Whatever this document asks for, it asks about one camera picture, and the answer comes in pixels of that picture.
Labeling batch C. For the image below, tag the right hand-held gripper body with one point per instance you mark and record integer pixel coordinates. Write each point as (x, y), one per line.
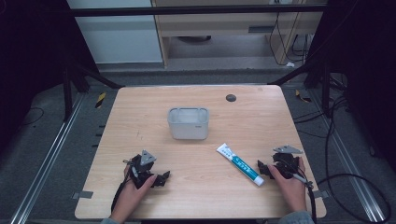
(286, 161)

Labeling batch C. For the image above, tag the white cabinet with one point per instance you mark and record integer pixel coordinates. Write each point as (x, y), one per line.
(118, 40)

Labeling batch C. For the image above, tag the person's right hand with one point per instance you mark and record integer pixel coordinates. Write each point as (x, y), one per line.
(292, 191)

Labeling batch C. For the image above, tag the aluminium floor rail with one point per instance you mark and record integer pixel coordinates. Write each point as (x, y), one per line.
(46, 161)
(351, 168)

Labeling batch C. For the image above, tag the black metal stand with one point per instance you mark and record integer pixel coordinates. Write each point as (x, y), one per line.
(67, 93)
(325, 90)

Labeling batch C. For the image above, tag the person's left hand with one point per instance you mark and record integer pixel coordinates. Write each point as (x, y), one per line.
(129, 199)

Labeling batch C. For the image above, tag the white and teal toothpaste tube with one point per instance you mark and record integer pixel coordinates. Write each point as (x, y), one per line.
(241, 164)

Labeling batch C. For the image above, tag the grey tape piece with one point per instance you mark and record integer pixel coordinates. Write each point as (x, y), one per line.
(321, 194)
(82, 195)

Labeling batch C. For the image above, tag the black curtain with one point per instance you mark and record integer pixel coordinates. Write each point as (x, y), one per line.
(28, 56)
(367, 62)

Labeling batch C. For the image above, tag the black horizontal frame bar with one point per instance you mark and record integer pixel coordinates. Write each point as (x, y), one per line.
(186, 11)

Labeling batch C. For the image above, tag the light wooden desk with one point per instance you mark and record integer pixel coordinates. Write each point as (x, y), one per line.
(218, 25)

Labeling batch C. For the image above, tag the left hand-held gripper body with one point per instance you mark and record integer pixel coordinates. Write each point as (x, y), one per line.
(141, 169)

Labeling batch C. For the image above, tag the white plastic container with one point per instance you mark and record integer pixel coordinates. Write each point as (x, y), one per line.
(188, 127)

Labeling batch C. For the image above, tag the yellow and black tape strip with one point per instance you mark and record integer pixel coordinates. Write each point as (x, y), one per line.
(302, 97)
(100, 100)

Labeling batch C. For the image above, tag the grey round table grommet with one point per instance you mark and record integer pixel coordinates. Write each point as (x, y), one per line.
(230, 98)

